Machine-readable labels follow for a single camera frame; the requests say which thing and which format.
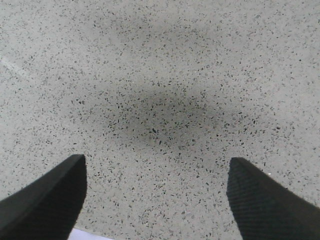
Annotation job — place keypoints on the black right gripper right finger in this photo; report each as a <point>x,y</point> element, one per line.
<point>265,210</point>

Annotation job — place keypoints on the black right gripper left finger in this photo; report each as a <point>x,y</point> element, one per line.
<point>48,208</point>

